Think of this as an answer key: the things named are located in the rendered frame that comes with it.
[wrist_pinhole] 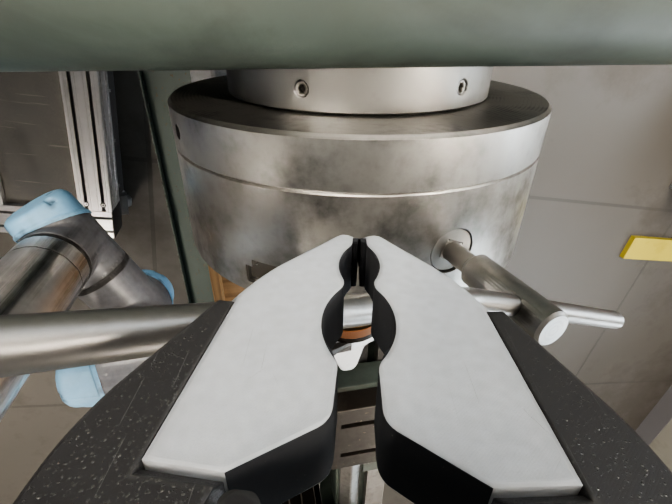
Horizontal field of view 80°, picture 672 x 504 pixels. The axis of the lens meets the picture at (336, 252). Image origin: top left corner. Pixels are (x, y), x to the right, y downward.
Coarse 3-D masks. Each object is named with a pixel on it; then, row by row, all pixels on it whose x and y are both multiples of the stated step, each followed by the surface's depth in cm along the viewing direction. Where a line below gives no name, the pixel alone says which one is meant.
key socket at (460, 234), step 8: (448, 232) 26; (456, 232) 27; (464, 232) 27; (440, 240) 27; (456, 240) 27; (464, 240) 27; (432, 248) 27; (440, 248) 27; (432, 256) 27; (432, 264) 27; (440, 264) 28; (448, 264) 28
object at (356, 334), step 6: (348, 330) 45; (354, 330) 45; (360, 330) 45; (366, 330) 46; (342, 336) 46; (348, 336) 46; (354, 336) 46; (360, 336) 46; (366, 336) 46; (342, 342) 46; (348, 342) 46; (354, 342) 46
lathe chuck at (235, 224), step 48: (192, 192) 31; (240, 192) 26; (288, 192) 25; (432, 192) 24; (480, 192) 26; (528, 192) 32; (240, 240) 28; (288, 240) 26; (432, 240) 26; (480, 240) 28
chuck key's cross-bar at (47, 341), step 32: (0, 320) 8; (32, 320) 8; (64, 320) 8; (96, 320) 9; (128, 320) 9; (160, 320) 9; (192, 320) 10; (352, 320) 14; (576, 320) 24; (608, 320) 26; (0, 352) 7; (32, 352) 8; (64, 352) 8; (96, 352) 8; (128, 352) 9
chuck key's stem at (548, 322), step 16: (448, 240) 27; (448, 256) 27; (464, 256) 26; (480, 256) 25; (464, 272) 25; (480, 272) 24; (496, 272) 23; (480, 288) 24; (496, 288) 23; (512, 288) 22; (528, 288) 22; (528, 304) 21; (544, 304) 21; (528, 320) 21; (544, 320) 20; (560, 320) 20; (544, 336) 20
